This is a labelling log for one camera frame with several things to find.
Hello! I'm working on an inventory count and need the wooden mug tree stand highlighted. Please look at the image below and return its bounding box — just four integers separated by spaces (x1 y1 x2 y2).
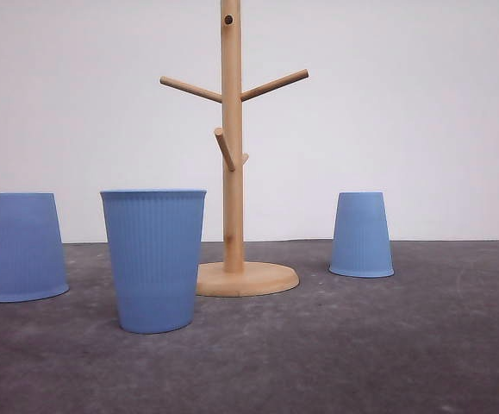
159 0 309 297

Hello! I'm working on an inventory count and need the blue ribbed cup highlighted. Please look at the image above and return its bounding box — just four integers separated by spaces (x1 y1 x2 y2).
0 192 69 303
328 191 395 278
100 189 207 334

